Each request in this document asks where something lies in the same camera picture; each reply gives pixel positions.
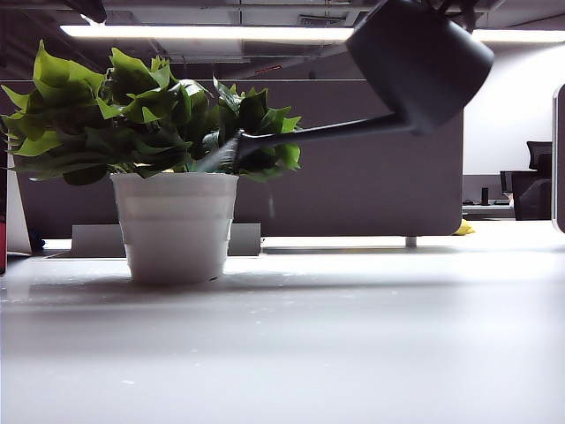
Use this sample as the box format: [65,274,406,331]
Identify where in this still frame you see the green plant in white pot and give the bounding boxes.
[0,39,304,286]

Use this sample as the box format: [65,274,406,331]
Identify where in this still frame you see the white upright board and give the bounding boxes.
[6,154,33,256]

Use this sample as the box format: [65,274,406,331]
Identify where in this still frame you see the long ceiling light strip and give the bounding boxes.
[58,24,565,44]

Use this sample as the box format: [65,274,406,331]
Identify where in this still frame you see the large grey desk divider panel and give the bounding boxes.
[0,79,464,247]

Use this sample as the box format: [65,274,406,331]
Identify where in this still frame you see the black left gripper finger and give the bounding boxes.
[65,0,109,24]

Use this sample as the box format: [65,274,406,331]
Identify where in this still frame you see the white ribbed flower pot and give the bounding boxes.
[70,223,262,258]

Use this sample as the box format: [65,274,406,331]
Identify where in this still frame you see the ceiling air vent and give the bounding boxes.
[298,14,350,28]

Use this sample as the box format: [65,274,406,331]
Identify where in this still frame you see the dark grey watering can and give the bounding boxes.
[229,0,495,172]

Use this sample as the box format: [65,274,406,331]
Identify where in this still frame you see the red and dark upright object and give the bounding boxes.
[0,149,8,276]

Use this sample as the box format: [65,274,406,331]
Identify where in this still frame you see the grey background desk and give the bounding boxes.
[462,201,516,221]

